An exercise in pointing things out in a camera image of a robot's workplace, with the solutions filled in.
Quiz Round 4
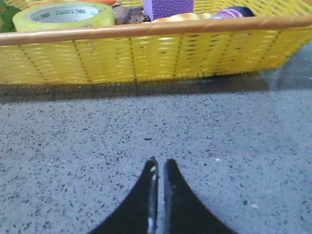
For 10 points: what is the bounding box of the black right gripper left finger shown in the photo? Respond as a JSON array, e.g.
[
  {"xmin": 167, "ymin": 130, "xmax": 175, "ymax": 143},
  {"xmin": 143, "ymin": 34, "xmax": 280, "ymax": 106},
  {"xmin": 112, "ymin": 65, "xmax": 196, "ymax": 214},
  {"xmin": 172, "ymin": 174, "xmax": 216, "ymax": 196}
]
[{"xmin": 90, "ymin": 159, "xmax": 158, "ymax": 234}]

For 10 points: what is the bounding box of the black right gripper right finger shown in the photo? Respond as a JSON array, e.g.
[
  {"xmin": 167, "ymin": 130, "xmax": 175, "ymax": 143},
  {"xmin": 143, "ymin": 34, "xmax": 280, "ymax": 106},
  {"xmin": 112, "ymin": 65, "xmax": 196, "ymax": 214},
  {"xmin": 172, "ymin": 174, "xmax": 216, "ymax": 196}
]
[{"xmin": 164, "ymin": 159, "xmax": 235, "ymax": 234}]

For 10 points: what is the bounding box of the yellow tape roll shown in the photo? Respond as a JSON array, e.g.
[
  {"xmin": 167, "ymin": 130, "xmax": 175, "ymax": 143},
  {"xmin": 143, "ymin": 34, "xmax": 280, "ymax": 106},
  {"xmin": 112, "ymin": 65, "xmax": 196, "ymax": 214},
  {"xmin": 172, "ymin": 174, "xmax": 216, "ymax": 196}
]
[{"xmin": 12, "ymin": 2, "xmax": 116, "ymax": 32}]

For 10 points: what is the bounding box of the yellow woven plastic basket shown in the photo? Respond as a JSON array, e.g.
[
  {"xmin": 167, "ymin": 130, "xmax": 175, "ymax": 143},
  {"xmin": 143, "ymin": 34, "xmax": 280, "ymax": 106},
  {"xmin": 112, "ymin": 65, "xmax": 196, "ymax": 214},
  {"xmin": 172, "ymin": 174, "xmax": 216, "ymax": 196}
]
[{"xmin": 0, "ymin": 0, "xmax": 312, "ymax": 85}]

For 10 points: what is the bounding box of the brown furry toy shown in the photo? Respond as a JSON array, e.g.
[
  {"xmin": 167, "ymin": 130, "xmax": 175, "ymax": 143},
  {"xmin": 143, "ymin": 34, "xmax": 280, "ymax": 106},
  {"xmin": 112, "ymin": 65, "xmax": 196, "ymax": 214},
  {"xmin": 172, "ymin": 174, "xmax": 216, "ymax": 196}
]
[{"xmin": 113, "ymin": 6, "xmax": 151, "ymax": 25}]

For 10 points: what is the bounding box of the purple foam block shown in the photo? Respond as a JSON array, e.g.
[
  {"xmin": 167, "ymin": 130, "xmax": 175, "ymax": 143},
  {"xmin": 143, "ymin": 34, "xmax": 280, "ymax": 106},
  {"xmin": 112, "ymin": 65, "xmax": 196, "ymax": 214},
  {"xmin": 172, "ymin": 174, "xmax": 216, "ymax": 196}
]
[{"xmin": 143, "ymin": 0, "xmax": 195, "ymax": 21}]

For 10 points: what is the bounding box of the dark bottle pink label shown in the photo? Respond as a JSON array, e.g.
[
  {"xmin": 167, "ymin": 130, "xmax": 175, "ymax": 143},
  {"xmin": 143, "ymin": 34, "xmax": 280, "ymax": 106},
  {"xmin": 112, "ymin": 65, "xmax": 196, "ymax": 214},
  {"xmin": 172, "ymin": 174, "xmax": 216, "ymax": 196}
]
[{"xmin": 209, "ymin": 6, "xmax": 255, "ymax": 19}]

